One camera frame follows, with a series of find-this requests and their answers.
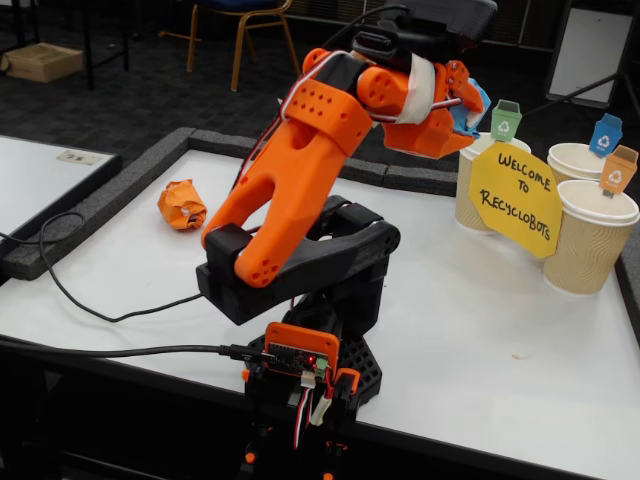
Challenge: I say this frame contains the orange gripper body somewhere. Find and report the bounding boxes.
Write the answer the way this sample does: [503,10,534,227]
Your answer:
[356,61,455,160]

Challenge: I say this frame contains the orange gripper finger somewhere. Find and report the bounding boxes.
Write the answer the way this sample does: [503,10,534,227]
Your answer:
[438,124,482,161]
[446,61,486,114]

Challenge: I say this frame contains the blue paper parcel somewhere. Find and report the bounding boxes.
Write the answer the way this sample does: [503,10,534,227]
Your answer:
[451,78,490,140]

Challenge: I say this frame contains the short dark foam strip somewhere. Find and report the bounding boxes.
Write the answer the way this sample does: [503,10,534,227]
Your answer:
[383,164,459,197]

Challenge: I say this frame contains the white tape wrap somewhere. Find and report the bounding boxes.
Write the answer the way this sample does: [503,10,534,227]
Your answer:
[403,53,442,126]

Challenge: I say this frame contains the green recycling bin tag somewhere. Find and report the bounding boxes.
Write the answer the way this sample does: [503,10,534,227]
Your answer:
[490,98,525,143]

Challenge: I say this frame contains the ribbed brown paper cup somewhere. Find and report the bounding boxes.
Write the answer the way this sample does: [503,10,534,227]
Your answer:
[547,143,614,184]
[543,179,640,297]
[454,132,532,236]

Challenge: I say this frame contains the yellow welcome paper sign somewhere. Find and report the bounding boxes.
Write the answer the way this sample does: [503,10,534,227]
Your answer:
[468,141,564,260]

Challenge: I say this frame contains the black slanted stand bar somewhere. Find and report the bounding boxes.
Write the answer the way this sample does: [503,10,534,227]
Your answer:
[519,69,632,120]

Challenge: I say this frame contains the blue recycling bin tag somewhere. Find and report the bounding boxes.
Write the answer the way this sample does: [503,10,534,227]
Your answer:
[588,112,624,156]

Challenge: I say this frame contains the orange recycling bin tag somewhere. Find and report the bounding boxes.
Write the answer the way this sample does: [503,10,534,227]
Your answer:
[598,145,640,199]

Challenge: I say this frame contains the orange controller board case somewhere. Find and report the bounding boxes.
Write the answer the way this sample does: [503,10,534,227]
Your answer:
[263,322,341,386]

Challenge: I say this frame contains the orange paper parcel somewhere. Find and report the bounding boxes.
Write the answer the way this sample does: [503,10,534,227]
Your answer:
[157,178,209,233]

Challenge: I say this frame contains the long dark foam strip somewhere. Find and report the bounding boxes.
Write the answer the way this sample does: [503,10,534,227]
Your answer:
[0,127,196,281]

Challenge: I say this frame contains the small paper sticker label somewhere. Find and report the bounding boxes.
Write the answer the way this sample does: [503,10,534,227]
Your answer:
[56,149,104,166]

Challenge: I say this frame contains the brown cardboard box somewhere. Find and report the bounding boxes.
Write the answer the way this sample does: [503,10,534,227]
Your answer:
[0,42,85,84]

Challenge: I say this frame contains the white panel black frame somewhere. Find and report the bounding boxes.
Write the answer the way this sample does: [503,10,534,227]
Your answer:
[543,4,637,109]

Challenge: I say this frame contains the gold frame blue chair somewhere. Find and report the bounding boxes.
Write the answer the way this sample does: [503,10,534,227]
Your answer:
[158,0,304,94]

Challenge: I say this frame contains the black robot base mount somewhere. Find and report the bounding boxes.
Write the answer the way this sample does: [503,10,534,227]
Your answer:
[239,332,384,480]

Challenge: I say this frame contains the thick black USB cable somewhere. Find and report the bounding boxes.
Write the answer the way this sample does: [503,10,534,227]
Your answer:
[0,334,275,365]

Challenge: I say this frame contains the white red black servo wires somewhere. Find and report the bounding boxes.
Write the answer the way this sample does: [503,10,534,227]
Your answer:
[291,372,337,450]

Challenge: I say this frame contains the black table leg frame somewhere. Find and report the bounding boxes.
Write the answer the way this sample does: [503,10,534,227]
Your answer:
[79,0,132,92]

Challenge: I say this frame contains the thin black camera cable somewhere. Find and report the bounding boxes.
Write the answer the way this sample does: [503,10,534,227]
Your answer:
[0,3,409,322]

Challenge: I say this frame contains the whiteboard with black frame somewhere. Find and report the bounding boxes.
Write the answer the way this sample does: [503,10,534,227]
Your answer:
[0,134,124,256]

